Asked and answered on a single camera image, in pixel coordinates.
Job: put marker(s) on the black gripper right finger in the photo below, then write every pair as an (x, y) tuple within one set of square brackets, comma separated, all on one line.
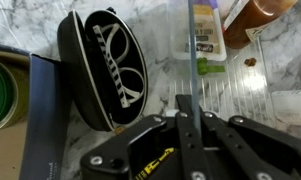
[(250, 146)]

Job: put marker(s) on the black glasses case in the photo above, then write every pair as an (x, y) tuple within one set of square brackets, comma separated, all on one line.
[(73, 76)]

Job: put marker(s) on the dark grey cardboard box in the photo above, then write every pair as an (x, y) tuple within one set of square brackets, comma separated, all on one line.
[(43, 126)]

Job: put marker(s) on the round green lid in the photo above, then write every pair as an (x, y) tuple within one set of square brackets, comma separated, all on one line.
[(3, 93)]

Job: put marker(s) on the white striped glasses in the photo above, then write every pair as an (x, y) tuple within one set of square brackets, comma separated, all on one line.
[(115, 70)]

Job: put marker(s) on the clear plastic container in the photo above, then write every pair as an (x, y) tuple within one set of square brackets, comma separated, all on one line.
[(243, 86)]

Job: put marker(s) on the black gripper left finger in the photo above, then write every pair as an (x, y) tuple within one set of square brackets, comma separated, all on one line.
[(150, 140)]

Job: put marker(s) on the hot sauce bottle red cap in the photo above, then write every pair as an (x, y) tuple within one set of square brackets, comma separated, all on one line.
[(253, 23)]

